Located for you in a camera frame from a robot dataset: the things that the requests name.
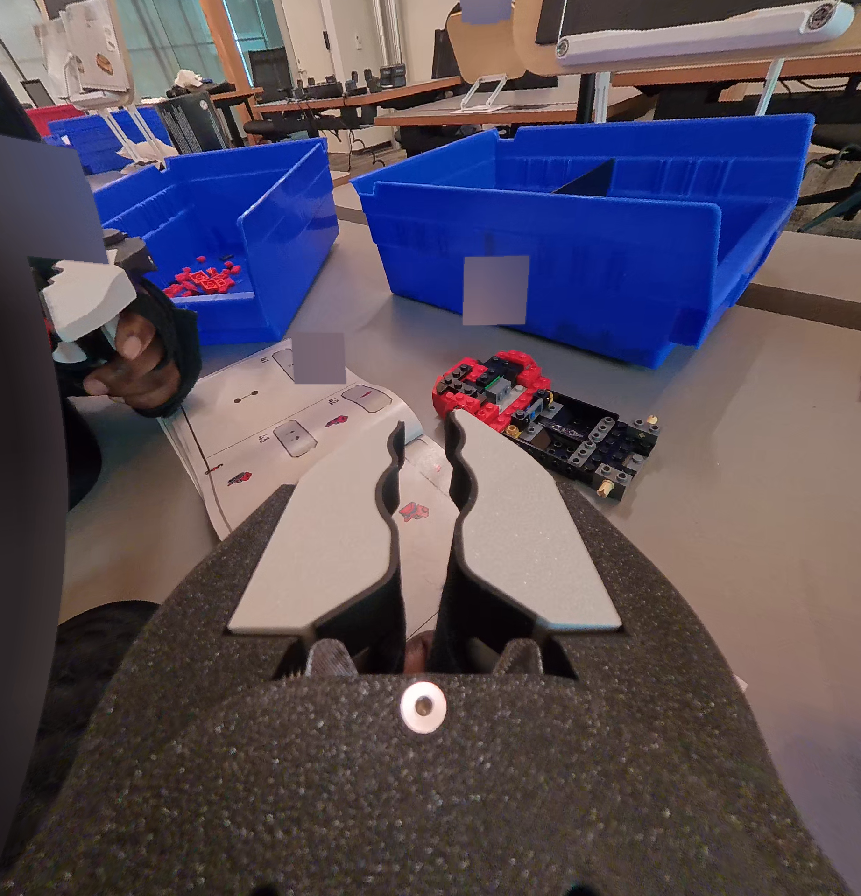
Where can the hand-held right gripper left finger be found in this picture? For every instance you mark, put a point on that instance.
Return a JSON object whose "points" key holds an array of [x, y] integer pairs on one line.
{"points": [[318, 553]]}

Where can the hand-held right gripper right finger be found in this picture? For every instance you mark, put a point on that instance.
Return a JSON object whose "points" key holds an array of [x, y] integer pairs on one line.
{"points": [[528, 546]]}

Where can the pile of red lego pieces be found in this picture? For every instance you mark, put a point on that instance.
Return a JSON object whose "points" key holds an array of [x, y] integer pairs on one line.
{"points": [[199, 280]]}

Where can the lego instruction booklet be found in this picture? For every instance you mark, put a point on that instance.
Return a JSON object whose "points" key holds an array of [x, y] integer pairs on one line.
{"points": [[262, 427]]}

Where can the red and black lego car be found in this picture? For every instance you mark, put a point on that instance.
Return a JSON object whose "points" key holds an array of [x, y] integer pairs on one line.
{"points": [[486, 399]]}

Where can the person's left hand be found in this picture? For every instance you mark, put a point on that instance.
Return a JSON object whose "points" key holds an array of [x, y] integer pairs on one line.
{"points": [[157, 357]]}

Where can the blue plastic bin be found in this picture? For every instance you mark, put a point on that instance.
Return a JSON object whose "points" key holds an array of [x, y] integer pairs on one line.
{"points": [[94, 136]]}

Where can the red plastic bin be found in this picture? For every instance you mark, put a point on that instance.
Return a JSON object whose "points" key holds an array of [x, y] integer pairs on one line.
{"points": [[52, 115]]}

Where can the black printed box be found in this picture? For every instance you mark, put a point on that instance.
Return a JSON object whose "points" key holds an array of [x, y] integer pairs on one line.
{"points": [[189, 122]]}

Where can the blue bin with red pieces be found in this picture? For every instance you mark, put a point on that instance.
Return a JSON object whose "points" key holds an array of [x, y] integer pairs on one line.
{"points": [[290, 231]]}

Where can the white printed paper sheets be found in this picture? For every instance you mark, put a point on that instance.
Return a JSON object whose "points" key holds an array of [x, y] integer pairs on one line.
{"points": [[87, 42]]}

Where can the large blue divided bin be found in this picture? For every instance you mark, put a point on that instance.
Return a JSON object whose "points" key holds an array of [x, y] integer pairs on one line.
{"points": [[612, 294]]}

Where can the black computer monitor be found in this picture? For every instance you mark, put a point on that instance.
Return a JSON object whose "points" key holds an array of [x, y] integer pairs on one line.
{"points": [[269, 70]]}

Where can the long wooden desk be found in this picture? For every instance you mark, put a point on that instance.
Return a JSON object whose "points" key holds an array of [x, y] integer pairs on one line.
{"points": [[374, 94]]}

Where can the wooden edged desk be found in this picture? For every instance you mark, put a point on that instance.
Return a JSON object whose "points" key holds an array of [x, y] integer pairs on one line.
{"points": [[753, 70], [542, 112]]}

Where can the black office chair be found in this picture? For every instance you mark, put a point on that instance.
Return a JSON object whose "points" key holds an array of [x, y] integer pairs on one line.
{"points": [[851, 143]]}

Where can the white cylindrical bar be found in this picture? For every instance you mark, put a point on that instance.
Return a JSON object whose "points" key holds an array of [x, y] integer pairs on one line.
{"points": [[682, 42]]}

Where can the wooden post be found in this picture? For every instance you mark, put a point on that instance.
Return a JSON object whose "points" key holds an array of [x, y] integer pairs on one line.
{"points": [[224, 56]]}

